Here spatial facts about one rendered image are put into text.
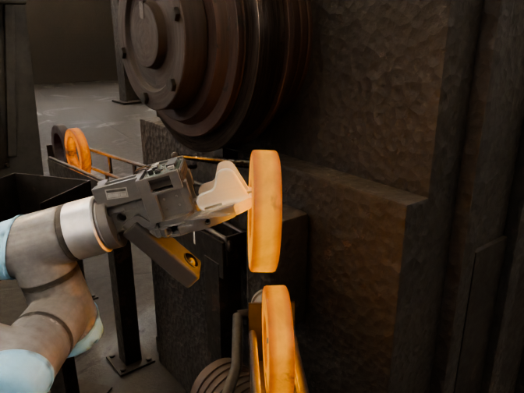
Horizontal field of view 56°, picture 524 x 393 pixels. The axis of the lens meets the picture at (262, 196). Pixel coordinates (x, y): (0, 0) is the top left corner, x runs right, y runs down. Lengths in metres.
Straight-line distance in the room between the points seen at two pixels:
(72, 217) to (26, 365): 0.18
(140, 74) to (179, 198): 0.50
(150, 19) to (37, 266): 0.50
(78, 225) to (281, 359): 0.30
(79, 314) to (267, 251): 0.26
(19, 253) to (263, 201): 0.31
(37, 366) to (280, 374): 0.29
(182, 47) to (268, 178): 0.38
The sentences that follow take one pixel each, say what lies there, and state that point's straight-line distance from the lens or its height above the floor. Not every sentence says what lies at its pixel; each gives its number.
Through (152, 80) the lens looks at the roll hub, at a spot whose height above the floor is 1.03.
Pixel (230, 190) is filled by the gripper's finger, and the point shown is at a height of 0.94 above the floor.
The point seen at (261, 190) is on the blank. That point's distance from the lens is 0.56.
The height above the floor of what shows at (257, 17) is 1.14.
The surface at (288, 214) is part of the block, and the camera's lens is 0.92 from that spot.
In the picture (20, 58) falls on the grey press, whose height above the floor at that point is 0.92.
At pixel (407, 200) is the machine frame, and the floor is 0.87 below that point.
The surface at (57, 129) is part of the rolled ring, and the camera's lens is 2.08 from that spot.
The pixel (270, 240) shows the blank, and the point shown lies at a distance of 0.57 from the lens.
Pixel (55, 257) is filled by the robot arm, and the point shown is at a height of 0.86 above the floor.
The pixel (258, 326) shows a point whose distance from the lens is 0.81.
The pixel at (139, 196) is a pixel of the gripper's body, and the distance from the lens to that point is 0.62.
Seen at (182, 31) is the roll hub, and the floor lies 1.12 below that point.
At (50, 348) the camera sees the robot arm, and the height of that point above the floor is 0.80.
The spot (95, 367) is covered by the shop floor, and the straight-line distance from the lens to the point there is 1.92.
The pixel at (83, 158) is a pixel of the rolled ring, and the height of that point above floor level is 0.69.
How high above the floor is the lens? 1.13
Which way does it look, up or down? 19 degrees down
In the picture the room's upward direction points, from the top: straight up
